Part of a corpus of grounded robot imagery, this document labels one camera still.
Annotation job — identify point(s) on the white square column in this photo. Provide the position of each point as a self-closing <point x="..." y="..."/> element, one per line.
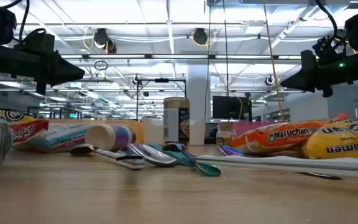
<point x="197" y="93"/>

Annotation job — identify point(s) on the teal plastic spoon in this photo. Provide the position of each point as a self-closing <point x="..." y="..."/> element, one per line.
<point x="186" y="161"/>

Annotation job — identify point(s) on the red yellow ramen packet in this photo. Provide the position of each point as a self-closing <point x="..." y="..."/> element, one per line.
<point x="26" y="129"/>

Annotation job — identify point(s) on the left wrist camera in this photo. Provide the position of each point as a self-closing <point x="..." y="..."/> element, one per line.
<point x="39" y="40"/>

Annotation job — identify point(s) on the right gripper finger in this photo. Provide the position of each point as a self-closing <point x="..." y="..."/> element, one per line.
<point x="303" y="77"/>

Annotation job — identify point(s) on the pink plastic bin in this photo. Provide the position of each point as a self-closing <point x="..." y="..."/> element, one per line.
<point x="250" y="126"/>

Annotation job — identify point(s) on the small jar brown lid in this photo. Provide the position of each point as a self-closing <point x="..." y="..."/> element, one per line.
<point x="225" y="135"/>

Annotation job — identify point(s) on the small black ceiling reel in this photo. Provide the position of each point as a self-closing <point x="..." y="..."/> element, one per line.
<point x="269" y="80"/>
<point x="136" y="79"/>

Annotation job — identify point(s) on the white plastic bin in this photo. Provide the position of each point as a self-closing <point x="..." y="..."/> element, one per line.
<point x="154" y="133"/>

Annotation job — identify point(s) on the black monitor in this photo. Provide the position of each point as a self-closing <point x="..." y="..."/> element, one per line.
<point x="232" y="107"/>

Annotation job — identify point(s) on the orange plastic bin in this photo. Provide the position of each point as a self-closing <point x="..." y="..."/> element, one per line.
<point x="139" y="132"/>

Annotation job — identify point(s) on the blue white ramen packet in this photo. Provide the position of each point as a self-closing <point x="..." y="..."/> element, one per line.
<point x="57" y="138"/>

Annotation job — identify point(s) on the orange ramen packet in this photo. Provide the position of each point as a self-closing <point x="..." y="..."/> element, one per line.
<point x="278" y="138"/>

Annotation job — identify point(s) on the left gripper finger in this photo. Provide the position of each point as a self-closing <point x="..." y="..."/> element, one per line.
<point x="64" y="70"/>

